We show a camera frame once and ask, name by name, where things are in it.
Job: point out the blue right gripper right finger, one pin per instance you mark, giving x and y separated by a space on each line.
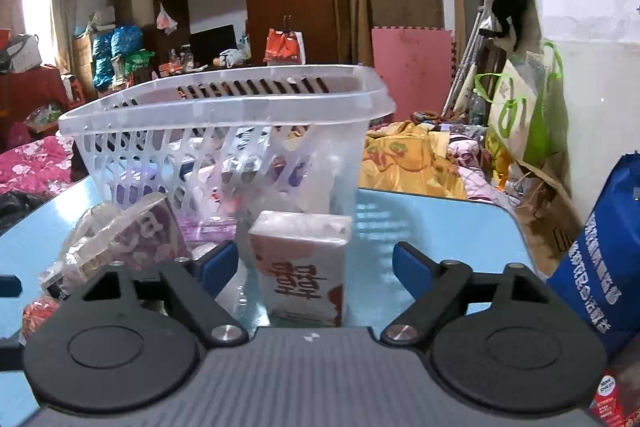
415 271

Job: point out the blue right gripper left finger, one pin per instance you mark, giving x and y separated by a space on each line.
215 265

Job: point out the white red tissue pack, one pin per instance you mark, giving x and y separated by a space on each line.
301 263

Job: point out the red snack pack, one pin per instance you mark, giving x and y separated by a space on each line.
36 313

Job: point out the purple snack package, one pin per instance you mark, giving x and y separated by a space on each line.
143 235

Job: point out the yellow patterned blanket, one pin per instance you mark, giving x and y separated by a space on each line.
408 158

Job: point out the white plastic laundry basket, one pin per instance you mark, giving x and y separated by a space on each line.
234 142

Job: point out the blue printed woven bag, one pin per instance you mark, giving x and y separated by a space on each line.
599 276

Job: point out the green white tote bag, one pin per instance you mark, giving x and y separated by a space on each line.
527 109

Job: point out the pink foam mat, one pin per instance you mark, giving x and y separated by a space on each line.
417 65

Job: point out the black television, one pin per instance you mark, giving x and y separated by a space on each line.
208 44

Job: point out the orange white shopping bag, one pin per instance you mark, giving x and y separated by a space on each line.
285 47

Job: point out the blue plastic bag stack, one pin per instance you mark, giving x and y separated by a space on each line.
117 54

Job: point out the red covered furniture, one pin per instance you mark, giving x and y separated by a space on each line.
23 92

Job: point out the window curtains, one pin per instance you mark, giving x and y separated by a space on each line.
52 22

